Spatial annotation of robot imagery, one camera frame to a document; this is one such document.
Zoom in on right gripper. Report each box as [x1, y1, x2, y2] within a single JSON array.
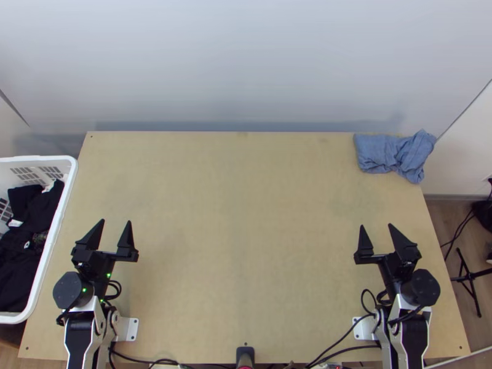
[[353, 223, 420, 288]]

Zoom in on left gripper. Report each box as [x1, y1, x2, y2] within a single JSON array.
[[71, 219, 140, 276]]

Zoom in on blue t-shirt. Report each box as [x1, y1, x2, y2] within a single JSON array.
[[353, 129, 438, 184]]

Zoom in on heap of clothes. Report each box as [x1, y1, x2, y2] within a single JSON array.
[[0, 178, 65, 313]]

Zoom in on black tripod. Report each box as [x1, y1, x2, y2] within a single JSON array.
[[450, 247, 492, 319]]

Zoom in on white laundry basket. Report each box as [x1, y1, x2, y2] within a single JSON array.
[[0, 155, 79, 325]]

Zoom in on black cable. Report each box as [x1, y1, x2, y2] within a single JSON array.
[[360, 288, 386, 313], [440, 207, 480, 263], [101, 279, 122, 305], [108, 343, 182, 367], [305, 312, 379, 368]]

